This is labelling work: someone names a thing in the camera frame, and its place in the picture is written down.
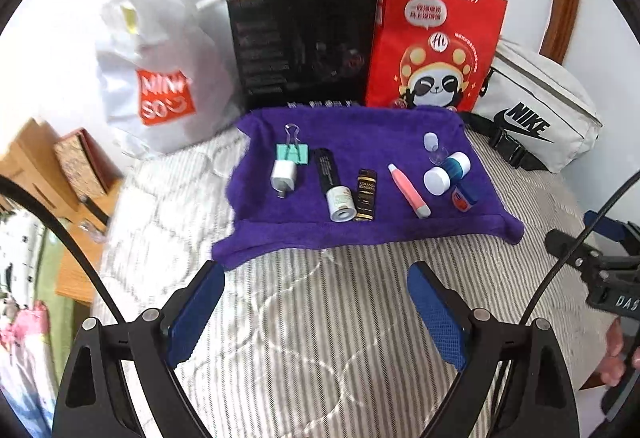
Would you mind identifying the pink white tube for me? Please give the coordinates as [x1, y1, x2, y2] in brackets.
[388, 163, 432, 219]

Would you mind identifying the small white night light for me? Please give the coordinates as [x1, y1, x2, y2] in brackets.
[423, 132, 439, 152]

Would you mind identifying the blue white cylinder bottle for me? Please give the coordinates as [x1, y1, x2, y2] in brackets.
[423, 151, 472, 197]

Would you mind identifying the red panda paper bag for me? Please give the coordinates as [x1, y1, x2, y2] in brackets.
[364, 0, 508, 112]

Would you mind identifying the patterned brown box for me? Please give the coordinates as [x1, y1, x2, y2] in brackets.
[53, 128, 122, 202]

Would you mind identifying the green binder clip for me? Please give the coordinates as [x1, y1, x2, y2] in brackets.
[276, 123, 309, 165]

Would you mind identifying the black cable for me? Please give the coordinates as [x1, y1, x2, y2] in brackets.
[0, 175, 127, 325]

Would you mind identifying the black headset box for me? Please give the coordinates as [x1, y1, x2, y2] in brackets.
[198, 0, 378, 111]

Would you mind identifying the person's right hand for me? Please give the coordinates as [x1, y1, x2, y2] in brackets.
[597, 318, 626, 387]

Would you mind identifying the black lighter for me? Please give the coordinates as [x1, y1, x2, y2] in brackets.
[314, 148, 342, 195]

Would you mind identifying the wooden furniture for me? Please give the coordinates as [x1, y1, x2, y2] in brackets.
[1, 119, 122, 307]

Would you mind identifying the white Miniso plastic bag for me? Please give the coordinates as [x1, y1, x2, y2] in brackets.
[96, 0, 240, 159]

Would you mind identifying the clear plastic cap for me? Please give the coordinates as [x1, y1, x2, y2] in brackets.
[427, 147, 449, 166]

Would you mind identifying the black gold lipstick box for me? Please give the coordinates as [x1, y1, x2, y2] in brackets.
[355, 169, 378, 221]

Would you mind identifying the white round plug adapter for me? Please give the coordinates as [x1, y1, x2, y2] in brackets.
[326, 186, 357, 223]

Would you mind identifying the purple towel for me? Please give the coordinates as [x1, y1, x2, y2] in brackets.
[210, 104, 526, 273]

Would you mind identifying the white square charger plug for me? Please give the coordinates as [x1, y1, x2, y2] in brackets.
[270, 160, 297, 199]

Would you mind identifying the white Nike waist bag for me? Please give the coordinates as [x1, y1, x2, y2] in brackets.
[460, 40, 603, 173]

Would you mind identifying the wooden door frame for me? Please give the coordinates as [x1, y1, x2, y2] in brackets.
[539, 0, 580, 65]

